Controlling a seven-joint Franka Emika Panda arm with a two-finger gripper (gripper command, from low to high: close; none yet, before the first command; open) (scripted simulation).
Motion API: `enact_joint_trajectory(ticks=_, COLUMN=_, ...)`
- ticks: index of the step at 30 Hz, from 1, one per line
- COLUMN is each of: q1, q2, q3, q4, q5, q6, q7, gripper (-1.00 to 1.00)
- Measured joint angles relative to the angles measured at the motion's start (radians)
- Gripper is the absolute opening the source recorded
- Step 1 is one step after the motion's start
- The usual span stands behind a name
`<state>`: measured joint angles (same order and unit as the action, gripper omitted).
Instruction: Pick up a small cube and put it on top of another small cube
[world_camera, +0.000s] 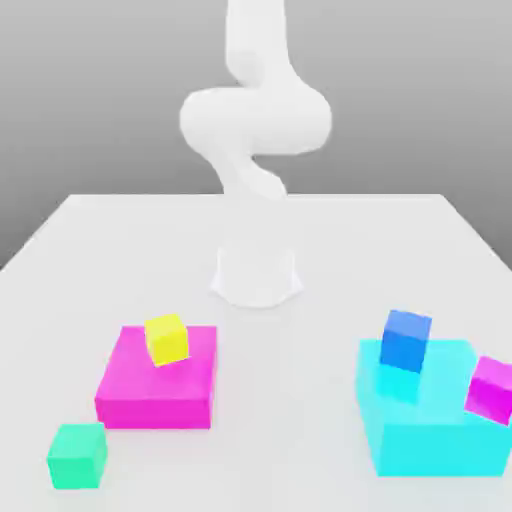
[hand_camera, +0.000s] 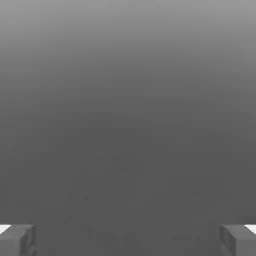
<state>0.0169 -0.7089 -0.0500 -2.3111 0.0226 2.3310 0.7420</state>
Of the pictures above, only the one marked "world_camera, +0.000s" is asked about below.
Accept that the small yellow cube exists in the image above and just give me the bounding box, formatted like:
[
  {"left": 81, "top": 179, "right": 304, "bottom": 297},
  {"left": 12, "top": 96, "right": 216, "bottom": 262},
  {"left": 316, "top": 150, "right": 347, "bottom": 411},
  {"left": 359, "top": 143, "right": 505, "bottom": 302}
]
[{"left": 144, "top": 313, "right": 190, "bottom": 368}]

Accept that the small blue cube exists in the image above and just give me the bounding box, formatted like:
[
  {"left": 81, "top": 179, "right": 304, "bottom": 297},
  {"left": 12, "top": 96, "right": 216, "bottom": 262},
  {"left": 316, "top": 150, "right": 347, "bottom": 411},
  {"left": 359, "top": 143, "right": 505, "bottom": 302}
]
[{"left": 378, "top": 308, "right": 434, "bottom": 375}]

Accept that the small green cube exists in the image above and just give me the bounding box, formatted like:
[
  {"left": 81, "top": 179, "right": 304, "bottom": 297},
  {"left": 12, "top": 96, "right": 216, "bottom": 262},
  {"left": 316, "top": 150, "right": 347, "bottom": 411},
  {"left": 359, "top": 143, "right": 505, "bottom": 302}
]
[{"left": 46, "top": 422, "right": 109, "bottom": 490}]

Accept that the small magenta cube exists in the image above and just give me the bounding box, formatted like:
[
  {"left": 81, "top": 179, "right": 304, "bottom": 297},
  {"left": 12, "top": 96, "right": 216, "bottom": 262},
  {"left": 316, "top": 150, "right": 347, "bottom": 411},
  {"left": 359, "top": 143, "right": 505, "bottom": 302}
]
[{"left": 463, "top": 355, "right": 512, "bottom": 427}]

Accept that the large magenta box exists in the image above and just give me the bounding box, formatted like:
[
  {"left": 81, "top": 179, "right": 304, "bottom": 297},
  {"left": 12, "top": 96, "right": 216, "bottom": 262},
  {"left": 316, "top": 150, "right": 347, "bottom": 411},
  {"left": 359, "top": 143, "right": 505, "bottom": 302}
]
[{"left": 94, "top": 324, "right": 218, "bottom": 431}]

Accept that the large cyan box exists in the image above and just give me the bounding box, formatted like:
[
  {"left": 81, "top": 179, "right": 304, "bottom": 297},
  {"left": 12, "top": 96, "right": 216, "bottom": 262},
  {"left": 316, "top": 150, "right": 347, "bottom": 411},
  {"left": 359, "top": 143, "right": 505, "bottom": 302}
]
[{"left": 355, "top": 338, "right": 512, "bottom": 478}]

